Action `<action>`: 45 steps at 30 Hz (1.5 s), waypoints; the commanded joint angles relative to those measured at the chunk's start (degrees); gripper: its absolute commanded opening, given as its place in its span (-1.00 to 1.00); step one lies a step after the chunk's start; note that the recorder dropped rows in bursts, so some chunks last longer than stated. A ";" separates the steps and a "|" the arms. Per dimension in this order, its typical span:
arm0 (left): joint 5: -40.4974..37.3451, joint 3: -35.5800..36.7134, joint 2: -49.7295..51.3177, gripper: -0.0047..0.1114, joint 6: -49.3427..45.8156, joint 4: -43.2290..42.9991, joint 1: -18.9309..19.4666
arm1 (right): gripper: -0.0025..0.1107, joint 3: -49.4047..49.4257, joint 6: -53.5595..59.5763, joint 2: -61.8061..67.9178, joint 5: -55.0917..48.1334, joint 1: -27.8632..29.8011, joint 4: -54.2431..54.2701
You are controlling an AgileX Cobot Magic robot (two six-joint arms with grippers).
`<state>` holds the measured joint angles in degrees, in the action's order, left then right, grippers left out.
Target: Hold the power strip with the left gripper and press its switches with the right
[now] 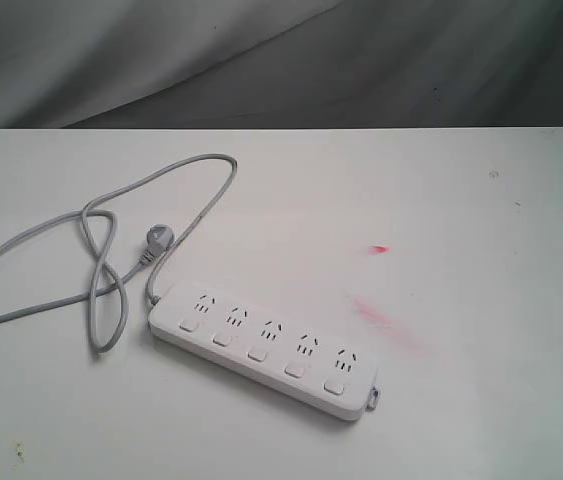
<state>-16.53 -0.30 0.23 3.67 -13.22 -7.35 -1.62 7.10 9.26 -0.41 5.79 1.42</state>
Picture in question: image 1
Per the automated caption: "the white five-socket power strip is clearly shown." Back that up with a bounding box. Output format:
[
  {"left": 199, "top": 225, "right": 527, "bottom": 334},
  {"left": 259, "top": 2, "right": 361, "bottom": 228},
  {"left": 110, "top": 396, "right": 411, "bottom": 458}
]
[{"left": 148, "top": 283, "right": 380, "bottom": 421}]

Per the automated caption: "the grey backdrop cloth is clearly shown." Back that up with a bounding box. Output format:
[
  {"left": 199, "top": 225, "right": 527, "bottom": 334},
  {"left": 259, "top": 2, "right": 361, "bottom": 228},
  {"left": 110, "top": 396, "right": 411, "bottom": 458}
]
[{"left": 0, "top": 1, "right": 563, "bottom": 129}]

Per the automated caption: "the grey power cord with plug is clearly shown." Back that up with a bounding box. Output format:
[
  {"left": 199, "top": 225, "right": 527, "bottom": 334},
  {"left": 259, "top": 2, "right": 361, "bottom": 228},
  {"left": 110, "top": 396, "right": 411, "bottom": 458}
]
[{"left": 0, "top": 153, "right": 239, "bottom": 354}]

